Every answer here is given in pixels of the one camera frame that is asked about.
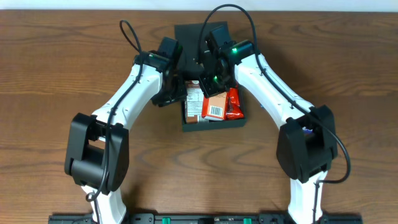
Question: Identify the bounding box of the brown carton with barcode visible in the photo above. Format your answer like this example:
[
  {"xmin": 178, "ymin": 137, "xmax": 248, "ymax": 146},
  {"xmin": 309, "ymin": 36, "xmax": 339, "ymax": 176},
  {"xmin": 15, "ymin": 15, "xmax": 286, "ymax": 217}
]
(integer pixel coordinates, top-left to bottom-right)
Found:
[{"xmin": 185, "ymin": 80, "xmax": 209, "ymax": 124}]

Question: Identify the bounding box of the orange carton with barcode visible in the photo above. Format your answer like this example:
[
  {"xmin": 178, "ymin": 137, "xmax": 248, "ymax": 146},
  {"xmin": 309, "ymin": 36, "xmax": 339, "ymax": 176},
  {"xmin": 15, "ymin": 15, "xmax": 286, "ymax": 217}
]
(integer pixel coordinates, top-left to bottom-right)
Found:
[{"xmin": 201, "ymin": 92, "xmax": 228, "ymax": 121}]

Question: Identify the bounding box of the red Reeses candy bag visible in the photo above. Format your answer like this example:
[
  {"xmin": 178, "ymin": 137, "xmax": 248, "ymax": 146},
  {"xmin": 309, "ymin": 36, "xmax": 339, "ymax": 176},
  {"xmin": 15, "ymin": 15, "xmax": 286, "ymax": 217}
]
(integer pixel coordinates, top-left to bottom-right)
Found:
[{"xmin": 226, "ymin": 88, "xmax": 244, "ymax": 120}]

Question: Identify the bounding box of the dark green hinged box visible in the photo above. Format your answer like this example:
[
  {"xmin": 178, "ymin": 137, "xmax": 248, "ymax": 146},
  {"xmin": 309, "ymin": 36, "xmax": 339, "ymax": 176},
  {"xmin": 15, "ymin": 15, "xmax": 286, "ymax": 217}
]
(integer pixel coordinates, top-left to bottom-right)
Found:
[{"xmin": 174, "ymin": 24, "xmax": 248, "ymax": 132}]

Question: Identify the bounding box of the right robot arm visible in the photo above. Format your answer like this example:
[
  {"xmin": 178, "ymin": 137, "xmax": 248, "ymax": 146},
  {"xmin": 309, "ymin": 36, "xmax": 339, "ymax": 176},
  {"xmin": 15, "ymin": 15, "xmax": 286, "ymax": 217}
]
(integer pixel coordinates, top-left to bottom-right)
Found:
[{"xmin": 200, "ymin": 38, "xmax": 338, "ymax": 223}]

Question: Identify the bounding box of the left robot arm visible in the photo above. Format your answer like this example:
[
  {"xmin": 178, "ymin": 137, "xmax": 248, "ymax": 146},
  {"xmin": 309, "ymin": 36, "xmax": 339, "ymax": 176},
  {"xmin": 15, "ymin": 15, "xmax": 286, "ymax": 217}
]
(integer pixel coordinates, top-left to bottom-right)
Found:
[{"xmin": 64, "ymin": 47, "xmax": 187, "ymax": 223}]

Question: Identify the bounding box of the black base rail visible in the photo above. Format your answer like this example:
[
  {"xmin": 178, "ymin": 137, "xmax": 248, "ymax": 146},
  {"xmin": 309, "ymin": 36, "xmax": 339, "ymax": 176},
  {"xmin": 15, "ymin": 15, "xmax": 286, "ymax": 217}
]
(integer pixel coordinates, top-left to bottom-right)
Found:
[{"xmin": 47, "ymin": 212, "xmax": 364, "ymax": 224}]

